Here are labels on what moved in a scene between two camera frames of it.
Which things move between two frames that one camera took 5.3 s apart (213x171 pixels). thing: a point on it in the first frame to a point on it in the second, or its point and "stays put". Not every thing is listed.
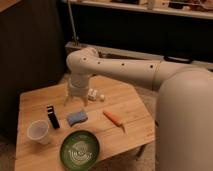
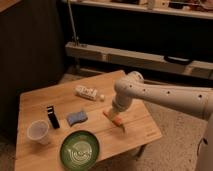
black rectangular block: x=53 y=116 stays put
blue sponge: x=76 y=117 stays put
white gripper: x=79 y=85 to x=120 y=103
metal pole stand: x=75 y=37 stays put
